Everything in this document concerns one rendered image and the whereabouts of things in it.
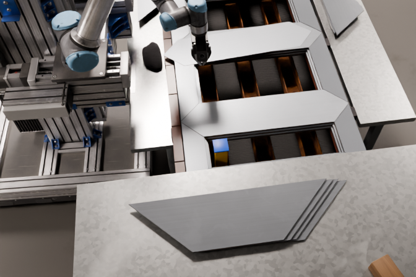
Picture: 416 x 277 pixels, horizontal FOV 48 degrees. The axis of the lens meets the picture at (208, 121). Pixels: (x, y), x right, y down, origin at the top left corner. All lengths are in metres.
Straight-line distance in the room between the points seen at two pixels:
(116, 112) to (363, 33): 1.49
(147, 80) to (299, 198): 1.13
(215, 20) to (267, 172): 1.42
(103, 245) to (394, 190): 0.98
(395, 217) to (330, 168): 0.26
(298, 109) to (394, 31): 1.86
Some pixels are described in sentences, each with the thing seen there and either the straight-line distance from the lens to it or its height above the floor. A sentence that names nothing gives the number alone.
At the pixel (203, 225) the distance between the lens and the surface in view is 1.54.
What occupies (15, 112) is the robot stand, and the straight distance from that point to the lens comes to 2.13.
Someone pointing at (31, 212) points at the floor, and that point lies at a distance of 2.95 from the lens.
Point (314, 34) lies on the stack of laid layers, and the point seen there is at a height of 0.85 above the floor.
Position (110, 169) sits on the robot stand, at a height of 0.21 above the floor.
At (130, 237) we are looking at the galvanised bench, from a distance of 1.58.
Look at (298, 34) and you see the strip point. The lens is 2.40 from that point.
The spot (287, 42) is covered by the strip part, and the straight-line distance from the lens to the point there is 2.35.
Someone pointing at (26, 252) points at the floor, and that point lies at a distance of 2.86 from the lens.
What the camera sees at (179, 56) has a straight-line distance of 2.28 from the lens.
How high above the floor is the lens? 2.49
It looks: 54 degrees down
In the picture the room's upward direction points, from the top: 2 degrees counter-clockwise
